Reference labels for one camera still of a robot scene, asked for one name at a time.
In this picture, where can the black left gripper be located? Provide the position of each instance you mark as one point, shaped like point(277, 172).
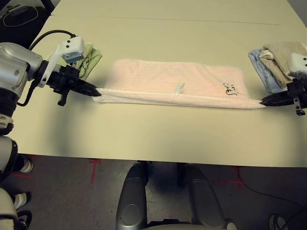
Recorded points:
point(62, 80)

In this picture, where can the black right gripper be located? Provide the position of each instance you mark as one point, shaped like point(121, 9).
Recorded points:
point(297, 91)

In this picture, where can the pink towel with embroidery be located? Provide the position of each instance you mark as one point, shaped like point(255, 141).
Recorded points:
point(168, 79)

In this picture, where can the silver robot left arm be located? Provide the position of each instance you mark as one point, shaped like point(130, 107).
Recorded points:
point(16, 64)

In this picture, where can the green towel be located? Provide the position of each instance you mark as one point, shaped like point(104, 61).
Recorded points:
point(92, 60)

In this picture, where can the light blue folded towel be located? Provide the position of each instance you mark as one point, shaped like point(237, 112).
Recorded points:
point(261, 67)

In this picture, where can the beige folded towel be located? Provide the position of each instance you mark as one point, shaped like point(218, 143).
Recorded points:
point(280, 57)

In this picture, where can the black table leg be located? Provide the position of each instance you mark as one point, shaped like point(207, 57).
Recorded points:
point(49, 7)

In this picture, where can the white sneaker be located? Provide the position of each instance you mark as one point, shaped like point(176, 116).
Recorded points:
point(22, 200)
point(27, 166)

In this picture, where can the grey power strip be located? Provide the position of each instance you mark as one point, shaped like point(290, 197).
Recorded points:
point(18, 10)

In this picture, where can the grey robot left leg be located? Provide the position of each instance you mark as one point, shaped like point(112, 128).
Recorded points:
point(132, 198)

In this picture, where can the grey robot leg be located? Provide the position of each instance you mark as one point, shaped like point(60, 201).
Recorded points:
point(206, 198)
point(132, 198)

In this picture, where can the grey sneaker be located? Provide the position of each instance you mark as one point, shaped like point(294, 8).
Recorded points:
point(278, 222)

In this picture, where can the grey robot right leg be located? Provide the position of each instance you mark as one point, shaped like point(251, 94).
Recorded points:
point(206, 198)

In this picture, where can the beige robot torso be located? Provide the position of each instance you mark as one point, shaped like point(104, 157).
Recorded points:
point(187, 227)

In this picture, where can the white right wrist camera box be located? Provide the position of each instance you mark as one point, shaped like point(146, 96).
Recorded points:
point(297, 63)

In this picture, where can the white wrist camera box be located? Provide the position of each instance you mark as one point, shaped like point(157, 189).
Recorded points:
point(297, 63)
point(72, 45)

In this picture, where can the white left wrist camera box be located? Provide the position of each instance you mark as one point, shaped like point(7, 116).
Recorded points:
point(72, 45)

